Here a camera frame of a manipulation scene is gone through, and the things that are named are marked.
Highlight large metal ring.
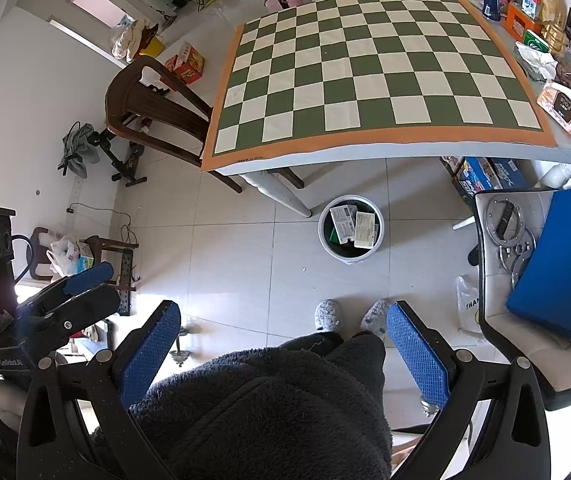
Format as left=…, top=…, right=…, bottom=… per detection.
left=483, top=196, right=523, bottom=248

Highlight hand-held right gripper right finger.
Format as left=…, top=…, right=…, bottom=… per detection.
left=386, top=300, right=552, bottom=480

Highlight beige printed paper box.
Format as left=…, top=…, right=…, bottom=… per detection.
left=353, top=211, right=377, bottom=250

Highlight white table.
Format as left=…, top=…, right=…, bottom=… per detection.
left=156, top=0, right=571, bottom=218

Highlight white trash bin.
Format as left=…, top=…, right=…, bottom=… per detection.
left=318, top=195, right=385, bottom=264

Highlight blue printed carton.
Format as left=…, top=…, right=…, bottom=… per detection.
left=440, top=156, right=522, bottom=209

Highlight white knotted plastic bag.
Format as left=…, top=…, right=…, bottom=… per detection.
left=46, top=236, right=84, bottom=276

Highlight black perforated metal bar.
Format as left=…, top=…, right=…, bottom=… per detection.
left=116, top=247, right=137, bottom=316

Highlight brown wooden chair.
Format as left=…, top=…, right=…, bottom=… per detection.
left=104, top=55, right=244, bottom=194

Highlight small metal ring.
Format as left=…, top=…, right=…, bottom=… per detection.
left=498, top=227, right=537, bottom=288

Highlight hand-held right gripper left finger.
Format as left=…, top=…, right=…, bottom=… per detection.
left=16, top=300, right=182, bottom=480

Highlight small wooden stool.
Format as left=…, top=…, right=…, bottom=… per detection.
left=30, top=227, right=140, bottom=281

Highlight small dumbbell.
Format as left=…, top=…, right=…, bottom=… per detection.
left=170, top=325, right=204, bottom=367

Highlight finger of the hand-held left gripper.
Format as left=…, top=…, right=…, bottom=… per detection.
left=30, top=286, right=121, bottom=356
left=16, top=261, right=115, bottom=318

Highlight white black office chair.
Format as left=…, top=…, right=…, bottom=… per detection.
left=468, top=187, right=571, bottom=412

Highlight red orange carton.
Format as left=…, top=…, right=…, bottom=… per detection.
left=166, top=45, right=206, bottom=84

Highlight orange window box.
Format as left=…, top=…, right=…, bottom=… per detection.
left=505, top=4, right=541, bottom=43

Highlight white stuffed bags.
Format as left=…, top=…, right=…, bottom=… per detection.
left=112, top=19, right=159, bottom=63

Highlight person's dark fleece clothing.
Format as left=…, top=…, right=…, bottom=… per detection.
left=90, top=331, right=393, bottom=480

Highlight blue foam cushion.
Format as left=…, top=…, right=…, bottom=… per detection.
left=506, top=182, right=571, bottom=342

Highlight grey cloth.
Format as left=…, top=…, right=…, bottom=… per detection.
left=58, top=121, right=101, bottom=179

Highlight crumpled grey plastic wrap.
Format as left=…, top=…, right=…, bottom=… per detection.
left=514, top=42, right=559, bottom=82

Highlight black exercise stand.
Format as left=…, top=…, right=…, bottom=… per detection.
left=86, top=130, right=149, bottom=188

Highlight white barcode carton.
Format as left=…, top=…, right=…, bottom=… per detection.
left=329, top=205, right=359, bottom=243

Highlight green packet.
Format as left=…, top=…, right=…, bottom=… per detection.
left=523, top=29, right=552, bottom=56

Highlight orange white snack packet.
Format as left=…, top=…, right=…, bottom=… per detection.
left=536, top=81, right=571, bottom=139

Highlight yellow bag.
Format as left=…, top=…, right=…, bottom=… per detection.
left=140, top=35, right=166, bottom=59

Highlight green white checkered mat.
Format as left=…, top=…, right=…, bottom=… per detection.
left=200, top=0, right=560, bottom=173

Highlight grey fuzzy slipper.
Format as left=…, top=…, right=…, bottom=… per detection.
left=313, top=300, right=342, bottom=333
left=359, top=299, right=392, bottom=337

